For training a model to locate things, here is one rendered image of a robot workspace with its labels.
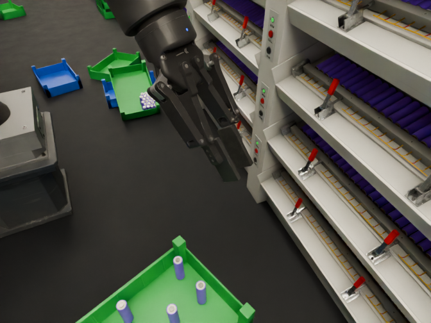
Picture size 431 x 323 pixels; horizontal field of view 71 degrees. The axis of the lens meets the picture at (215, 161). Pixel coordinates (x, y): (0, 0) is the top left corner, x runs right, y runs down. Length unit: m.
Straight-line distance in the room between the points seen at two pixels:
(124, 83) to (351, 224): 1.38
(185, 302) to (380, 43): 0.58
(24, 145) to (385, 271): 0.99
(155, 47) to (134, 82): 1.38
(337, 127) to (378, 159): 0.11
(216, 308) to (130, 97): 1.31
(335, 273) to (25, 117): 1.01
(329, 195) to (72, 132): 1.26
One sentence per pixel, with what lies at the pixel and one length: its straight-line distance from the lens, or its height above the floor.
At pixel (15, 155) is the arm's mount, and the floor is 0.32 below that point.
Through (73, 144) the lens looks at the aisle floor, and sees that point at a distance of 1.58.
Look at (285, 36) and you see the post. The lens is 0.81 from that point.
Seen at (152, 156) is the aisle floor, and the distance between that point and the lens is 1.40.
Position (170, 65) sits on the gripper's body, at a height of 0.74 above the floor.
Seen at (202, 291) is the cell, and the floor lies 0.38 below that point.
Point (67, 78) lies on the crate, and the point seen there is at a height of 0.00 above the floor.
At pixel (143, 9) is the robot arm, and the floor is 0.81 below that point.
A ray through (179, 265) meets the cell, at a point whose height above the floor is 0.38.
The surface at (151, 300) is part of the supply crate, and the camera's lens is 0.65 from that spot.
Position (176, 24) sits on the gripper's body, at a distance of 0.40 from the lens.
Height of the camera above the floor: 0.92
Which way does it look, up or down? 43 degrees down
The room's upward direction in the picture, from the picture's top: straight up
